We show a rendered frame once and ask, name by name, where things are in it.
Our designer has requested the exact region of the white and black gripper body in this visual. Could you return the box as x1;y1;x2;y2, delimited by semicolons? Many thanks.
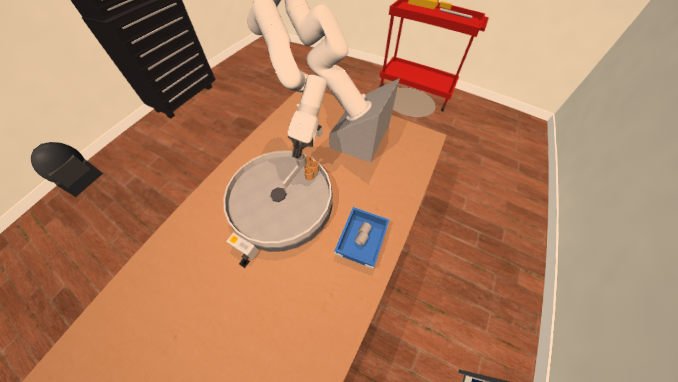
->
287;110;319;143

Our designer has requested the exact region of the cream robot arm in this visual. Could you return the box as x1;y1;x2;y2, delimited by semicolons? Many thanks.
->
247;0;372;121

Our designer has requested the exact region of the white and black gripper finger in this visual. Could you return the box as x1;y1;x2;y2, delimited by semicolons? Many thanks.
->
295;138;313;158
288;136;300;157

